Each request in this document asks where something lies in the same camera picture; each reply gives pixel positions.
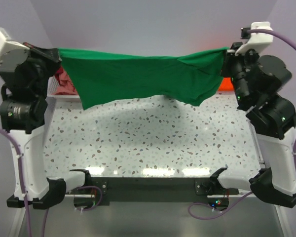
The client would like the green t shirt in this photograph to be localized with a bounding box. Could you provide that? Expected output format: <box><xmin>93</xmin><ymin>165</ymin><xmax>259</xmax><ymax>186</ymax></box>
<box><xmin>58</xmin><ymin>47</ymin><xmax>227</xmax><ymax>110</ymax></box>

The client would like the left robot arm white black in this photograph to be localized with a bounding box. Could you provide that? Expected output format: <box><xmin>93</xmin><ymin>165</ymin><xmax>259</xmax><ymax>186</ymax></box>
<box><xmin>0</xmin><ymin>42</ymin><xmax>91</xmax><ymax>210</ymax></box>

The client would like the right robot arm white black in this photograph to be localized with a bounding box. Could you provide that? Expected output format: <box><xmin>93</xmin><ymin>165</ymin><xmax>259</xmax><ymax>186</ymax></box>
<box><xmin>210</xmin><ymin>42</ymin><xmax>296</xmax><ymax>208</ymax></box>

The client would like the dark red t shirt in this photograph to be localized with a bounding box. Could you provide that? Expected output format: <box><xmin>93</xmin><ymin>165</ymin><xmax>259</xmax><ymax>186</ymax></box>
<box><xmin>55</xmin><ymin>68</ymin><xmax>67</xmax><ymax>80</ymax></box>

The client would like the orange folded t shirt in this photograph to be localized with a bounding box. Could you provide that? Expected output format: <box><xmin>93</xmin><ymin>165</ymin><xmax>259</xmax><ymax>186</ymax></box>
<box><xmin>218</xmin><ymin>78</ymin><xmax>233</xmax><ymax>91</ymax></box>

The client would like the white plastic basket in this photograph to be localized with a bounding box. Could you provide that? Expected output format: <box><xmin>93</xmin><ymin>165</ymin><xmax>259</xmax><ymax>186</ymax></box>
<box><xmin>46</xmin><ymin>76</ymin><xmax>81</xmax><ymax>99</ymax></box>

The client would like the pink t shirt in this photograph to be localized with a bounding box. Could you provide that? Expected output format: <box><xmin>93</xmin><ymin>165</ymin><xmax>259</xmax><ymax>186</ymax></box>
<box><xmin>55</xmin><ymin>75</ymin><xmax>78</xmax><ymax>95</ymax></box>

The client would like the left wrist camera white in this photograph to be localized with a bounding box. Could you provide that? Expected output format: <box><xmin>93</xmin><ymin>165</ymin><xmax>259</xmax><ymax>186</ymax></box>
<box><xmin>0</xmin><ymin>27</ymin><xmax>29</xmax><ymax>58</ymax></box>

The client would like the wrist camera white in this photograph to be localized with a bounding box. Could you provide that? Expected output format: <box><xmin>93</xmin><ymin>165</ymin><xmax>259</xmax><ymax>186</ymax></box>
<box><xmin>0</xmin><ymin>27</ymin><xmax>29</xmax><ymax>58</ymax></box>
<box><xmin>235</xmin><ymin>21</ymin><xmax>273</xmax><ymax>56</ymax></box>

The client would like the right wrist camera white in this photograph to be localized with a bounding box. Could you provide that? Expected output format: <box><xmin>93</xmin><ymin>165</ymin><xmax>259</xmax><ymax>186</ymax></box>
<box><xmin>235</xmin><ymin>21</ymin><xmax>273</xmax><ymax>56</ymax></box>

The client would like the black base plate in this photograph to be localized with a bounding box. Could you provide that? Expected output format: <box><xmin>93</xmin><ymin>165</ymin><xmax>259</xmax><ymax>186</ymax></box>
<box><xmin>72</xmin><ymin>177</ymin><xmax>239</xmax><ymax>206</ymax></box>

